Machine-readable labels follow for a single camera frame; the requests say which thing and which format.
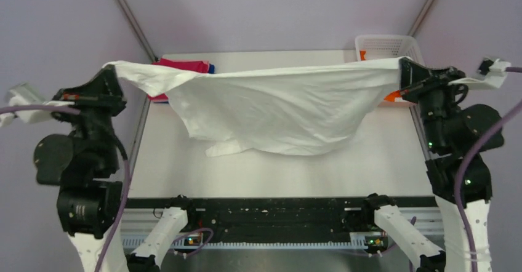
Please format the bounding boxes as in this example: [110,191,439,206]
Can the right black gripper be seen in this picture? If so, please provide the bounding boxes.
[396,57,468,150]

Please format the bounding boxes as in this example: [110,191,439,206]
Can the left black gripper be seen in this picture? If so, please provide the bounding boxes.
[54,63,129,170]

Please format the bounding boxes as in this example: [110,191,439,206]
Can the white t shirt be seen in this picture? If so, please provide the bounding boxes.
[114,58,400,157]

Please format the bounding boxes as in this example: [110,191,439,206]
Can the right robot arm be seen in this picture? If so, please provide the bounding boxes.
[361,57,504,271]

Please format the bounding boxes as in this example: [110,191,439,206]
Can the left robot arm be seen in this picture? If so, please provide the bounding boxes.
[33,65,198,271]

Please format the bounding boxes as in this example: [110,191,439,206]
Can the orange t shirt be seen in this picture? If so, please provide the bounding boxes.
[359,50,400,105]

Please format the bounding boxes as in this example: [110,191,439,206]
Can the white plastic basket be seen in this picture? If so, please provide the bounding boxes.
[355,34,425,65]

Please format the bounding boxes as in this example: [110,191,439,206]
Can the red folded t shirt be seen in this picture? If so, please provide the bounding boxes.
[148,58,215,103]

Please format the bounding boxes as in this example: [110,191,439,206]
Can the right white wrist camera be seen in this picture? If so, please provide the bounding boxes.
[448,57,512,90]

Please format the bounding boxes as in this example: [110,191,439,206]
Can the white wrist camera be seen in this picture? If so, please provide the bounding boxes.
[448,57,512,90]
[0,82,74,128]

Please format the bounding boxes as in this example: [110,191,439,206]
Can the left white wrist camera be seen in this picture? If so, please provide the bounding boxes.
[0,82,74,128]

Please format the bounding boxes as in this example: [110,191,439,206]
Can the right aluminium frame post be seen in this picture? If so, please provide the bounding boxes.
[407,0,437,36]

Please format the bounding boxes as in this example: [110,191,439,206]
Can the aluminium frame post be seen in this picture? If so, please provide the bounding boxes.
[407,0,437,36]
[115,0,158,62]

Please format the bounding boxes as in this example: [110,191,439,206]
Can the left aluminium frame post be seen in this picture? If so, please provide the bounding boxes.
[115,0,158,62]

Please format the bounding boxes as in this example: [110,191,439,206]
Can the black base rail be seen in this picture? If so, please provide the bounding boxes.
[120,197,448,247]

